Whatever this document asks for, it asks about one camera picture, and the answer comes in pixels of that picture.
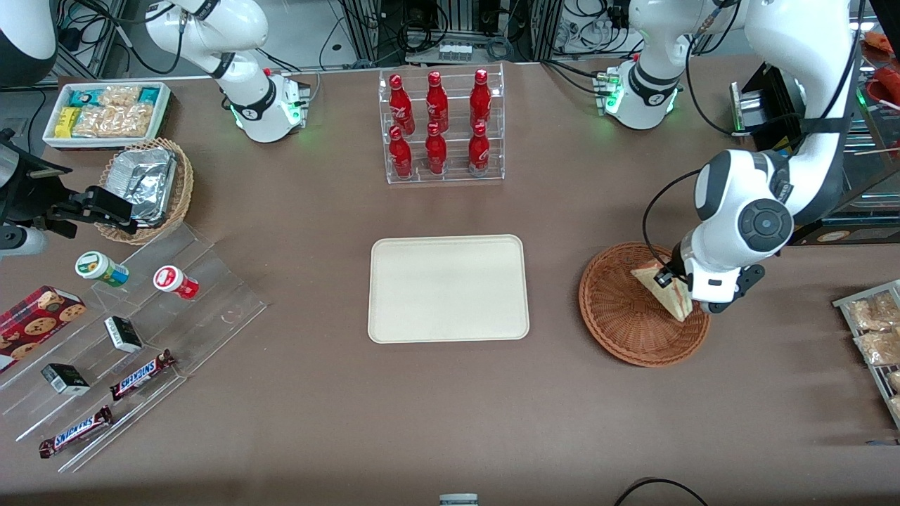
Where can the white power strip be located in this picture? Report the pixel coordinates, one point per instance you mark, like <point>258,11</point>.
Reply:
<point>455,51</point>

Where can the green lid cup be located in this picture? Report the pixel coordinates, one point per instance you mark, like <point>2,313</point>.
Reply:
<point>98,267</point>

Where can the clear acrylic stepped stand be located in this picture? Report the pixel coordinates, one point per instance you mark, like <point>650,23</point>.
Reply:
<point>211,309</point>

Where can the triangular sandwich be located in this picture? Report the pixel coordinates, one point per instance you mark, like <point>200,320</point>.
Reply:
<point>671,299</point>

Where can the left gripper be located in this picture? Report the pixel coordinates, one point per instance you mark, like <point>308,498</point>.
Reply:
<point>678,268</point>

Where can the red lid cup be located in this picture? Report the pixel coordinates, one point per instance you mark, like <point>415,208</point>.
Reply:
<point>172,280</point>

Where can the yellow snack packet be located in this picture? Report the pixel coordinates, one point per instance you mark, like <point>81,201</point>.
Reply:
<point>67,122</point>

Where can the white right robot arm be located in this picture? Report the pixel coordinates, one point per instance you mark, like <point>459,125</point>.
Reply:
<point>239,28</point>

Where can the clear bag of pastry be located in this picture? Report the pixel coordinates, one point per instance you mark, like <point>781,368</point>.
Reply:
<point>895,381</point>
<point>872,313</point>
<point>896,406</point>
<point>879,348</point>

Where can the white snack bin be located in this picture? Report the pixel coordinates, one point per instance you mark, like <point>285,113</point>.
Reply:
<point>163,105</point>

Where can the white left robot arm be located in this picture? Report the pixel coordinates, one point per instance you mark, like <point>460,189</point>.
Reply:
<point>745,211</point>

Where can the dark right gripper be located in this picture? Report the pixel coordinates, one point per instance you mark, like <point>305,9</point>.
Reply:
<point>22,191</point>

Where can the black food warmer machine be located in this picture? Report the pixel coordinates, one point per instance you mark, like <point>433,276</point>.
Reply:
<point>773,91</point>

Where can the red soda bottle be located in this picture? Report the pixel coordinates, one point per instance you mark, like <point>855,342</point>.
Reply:
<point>436,102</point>
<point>401,105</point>
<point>400,154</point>
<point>479,149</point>
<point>480,98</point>
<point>436,151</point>

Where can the round brown wicker basket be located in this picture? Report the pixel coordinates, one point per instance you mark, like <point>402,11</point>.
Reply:
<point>612,309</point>

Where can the beige rectangular tray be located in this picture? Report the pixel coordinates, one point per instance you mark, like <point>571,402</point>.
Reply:
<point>447,289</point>

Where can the red cookie box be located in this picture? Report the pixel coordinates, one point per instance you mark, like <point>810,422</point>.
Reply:
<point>35,323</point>

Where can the grey device edge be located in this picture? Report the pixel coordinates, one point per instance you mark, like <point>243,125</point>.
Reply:
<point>458,500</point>

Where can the small black box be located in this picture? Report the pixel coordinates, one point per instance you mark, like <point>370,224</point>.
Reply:
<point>123,334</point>
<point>65,379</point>

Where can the snickers bar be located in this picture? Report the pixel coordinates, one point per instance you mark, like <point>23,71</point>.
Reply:
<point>74,432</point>
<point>140,375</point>

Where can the light oval wicker basket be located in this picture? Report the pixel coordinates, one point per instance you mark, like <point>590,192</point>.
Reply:
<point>184,183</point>

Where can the large clear cracker bag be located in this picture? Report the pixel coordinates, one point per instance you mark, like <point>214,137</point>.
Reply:
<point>112,121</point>

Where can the teal snack packet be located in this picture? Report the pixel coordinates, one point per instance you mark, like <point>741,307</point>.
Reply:
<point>83,97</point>
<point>149,95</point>

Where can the clear acrylic bottle rack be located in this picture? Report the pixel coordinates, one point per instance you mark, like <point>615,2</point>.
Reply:
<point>450,179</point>

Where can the small clear cracker bag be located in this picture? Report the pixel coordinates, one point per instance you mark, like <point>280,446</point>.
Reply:
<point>119,95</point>

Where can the aluminium foil container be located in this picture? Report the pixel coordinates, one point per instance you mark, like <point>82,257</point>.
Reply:
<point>144,179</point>

